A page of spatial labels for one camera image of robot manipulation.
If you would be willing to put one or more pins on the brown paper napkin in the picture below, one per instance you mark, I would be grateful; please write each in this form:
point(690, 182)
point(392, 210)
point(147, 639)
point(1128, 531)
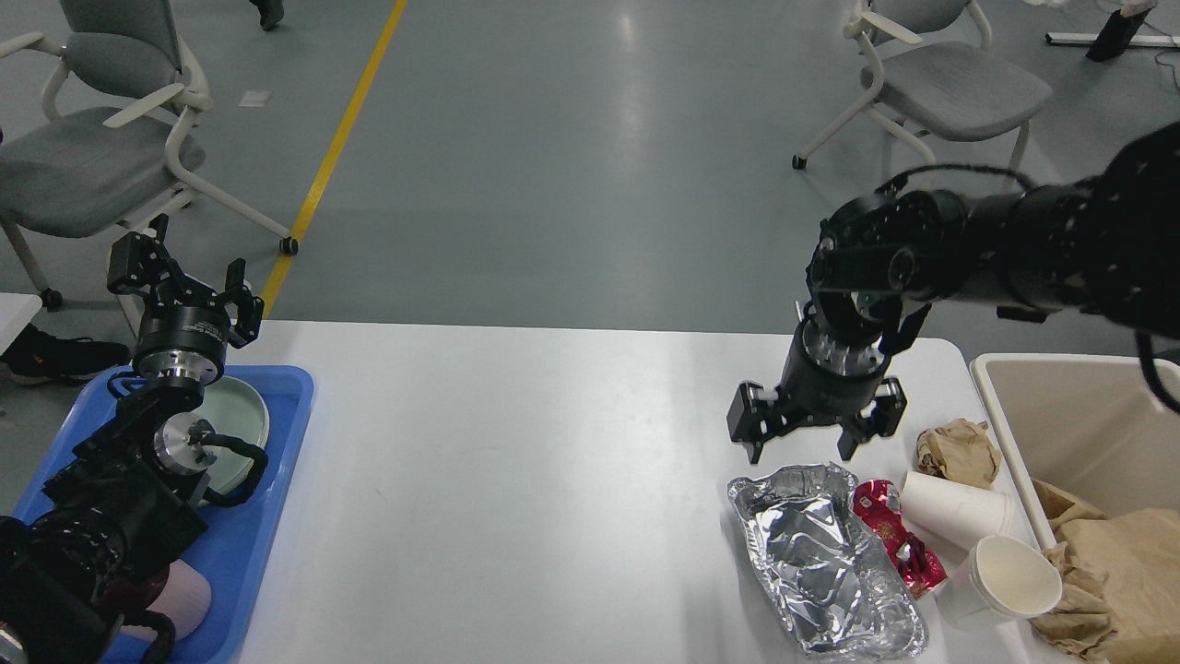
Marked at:
point(960, 451)

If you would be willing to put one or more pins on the beige plastic bin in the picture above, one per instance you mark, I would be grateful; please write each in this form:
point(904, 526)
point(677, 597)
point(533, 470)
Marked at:
point(1086, 424)

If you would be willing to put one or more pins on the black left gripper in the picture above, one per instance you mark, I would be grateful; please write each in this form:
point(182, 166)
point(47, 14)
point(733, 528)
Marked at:
point(176, 339)

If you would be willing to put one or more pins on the blue plastic tray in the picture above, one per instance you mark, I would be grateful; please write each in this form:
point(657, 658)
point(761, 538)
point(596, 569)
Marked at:
point(234, 551)

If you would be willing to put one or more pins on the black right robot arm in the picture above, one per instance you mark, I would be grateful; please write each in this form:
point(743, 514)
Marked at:
point(1105, 245)

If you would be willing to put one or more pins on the grey office chair left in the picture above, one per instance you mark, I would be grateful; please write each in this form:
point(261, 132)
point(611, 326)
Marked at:
point(121, 103)

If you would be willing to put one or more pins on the green plate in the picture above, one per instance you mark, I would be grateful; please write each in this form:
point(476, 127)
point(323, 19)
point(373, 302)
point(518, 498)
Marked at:
point(233, 408)

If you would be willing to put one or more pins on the silver foil bag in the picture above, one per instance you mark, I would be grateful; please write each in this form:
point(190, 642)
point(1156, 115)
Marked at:
point(825, 572)

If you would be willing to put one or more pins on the white desk leg base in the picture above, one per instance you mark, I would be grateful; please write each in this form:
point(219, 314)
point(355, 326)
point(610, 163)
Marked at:
point(1120, 32)

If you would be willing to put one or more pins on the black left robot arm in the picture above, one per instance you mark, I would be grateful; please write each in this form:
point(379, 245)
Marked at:
point(125, 508)

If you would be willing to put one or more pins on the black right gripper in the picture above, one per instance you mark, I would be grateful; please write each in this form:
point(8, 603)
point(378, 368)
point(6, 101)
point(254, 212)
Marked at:
point(824, 380)

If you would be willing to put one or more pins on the red foil wrapper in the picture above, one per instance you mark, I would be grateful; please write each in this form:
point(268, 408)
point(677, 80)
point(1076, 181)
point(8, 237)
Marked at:
point(878, 504)

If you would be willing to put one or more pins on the brown paper front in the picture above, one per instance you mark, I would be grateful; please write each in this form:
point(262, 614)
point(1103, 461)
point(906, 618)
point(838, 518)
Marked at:
point(1082, 619)

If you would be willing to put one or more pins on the person in dark clothes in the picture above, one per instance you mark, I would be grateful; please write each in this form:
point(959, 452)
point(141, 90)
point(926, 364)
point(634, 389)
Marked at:
point(36, 357)

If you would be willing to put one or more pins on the white paper cup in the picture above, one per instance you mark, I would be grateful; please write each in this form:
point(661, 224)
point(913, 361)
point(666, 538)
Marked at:
point(1002, 581)
point(960, 514)

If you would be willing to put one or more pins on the lying white paper cup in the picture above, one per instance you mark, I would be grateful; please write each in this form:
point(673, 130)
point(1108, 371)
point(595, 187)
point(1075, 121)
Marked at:
point(960, 514)

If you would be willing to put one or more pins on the grey chair right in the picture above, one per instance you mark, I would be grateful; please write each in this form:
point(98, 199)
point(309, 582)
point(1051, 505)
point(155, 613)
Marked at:
point(931, 71)

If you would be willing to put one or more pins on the pink mug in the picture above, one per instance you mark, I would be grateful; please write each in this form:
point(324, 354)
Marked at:
point(180, 592)

